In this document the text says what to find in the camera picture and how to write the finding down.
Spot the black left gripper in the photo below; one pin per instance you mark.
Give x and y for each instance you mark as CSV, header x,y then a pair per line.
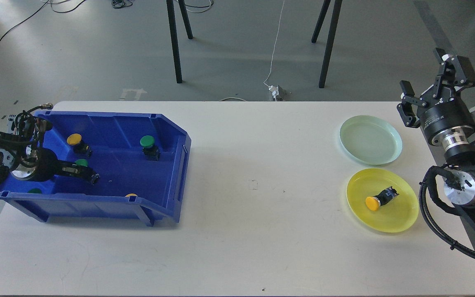
x,y
48,165

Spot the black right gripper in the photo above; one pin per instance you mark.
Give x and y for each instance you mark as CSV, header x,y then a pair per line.
x,y
444,110

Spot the green push button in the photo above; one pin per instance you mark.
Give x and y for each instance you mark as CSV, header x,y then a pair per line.
x,y
84,162
150,149

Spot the yellow push button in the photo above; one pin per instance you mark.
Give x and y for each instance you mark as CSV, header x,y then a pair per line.
x,y
384,197
78,145

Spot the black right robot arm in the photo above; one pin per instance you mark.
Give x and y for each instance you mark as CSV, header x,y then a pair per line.
x,y
451,186

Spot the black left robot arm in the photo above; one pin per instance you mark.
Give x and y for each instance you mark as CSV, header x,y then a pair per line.
x,y
24,156

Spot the yellow push button back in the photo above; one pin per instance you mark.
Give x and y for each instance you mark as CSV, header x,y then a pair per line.
x,y
78,145

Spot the light green plate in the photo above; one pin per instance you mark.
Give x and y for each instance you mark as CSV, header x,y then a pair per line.
x,y
370,140

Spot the yellow plate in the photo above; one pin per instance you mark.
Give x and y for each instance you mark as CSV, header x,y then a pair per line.
x,y
397,216

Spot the blue plastic bin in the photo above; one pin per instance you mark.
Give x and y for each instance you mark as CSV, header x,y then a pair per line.
x,y
118,158

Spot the black stand leg right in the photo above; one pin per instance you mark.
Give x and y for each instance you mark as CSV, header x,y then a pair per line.
x,y
336,11

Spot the black stand leg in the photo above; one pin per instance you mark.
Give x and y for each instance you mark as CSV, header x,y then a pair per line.
x,y
173,33
336,11

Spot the black stand leg left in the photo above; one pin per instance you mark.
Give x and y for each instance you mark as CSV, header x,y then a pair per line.
x,y
173,33

